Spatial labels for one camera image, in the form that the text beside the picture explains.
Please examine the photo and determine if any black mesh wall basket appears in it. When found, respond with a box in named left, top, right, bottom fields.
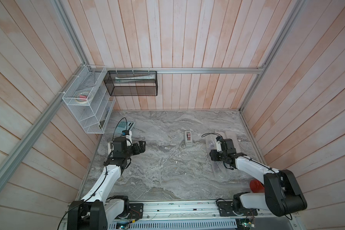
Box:
left=103, top=70, right=158, bottom=97

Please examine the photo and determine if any white mesh wall shelf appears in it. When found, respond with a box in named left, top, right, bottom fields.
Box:
left=62, top=65, right=115, bottom=134

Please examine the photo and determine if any red pen cup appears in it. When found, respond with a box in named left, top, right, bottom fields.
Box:
left=250, top=179, right=265, bottom=193

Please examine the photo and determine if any light blue desk calculator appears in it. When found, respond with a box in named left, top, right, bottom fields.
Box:
left=115, top=120, right=135, bottom=135

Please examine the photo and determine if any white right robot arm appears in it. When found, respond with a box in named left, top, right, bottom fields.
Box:
left=209, top=137, right=308, bottom=217

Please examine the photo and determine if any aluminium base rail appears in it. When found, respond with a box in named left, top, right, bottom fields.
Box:
left=60, top=198, right=300, bottom=230

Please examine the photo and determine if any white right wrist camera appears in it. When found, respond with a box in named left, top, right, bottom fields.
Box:
left=216, top=136, right=222, bottom=152

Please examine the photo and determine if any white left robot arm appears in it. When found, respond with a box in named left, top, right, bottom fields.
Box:
left=64, top=134, right=146, bottom=230

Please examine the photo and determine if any dark purple bottle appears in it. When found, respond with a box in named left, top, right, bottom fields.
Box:
left=204, top=133, right=229, bottom=180

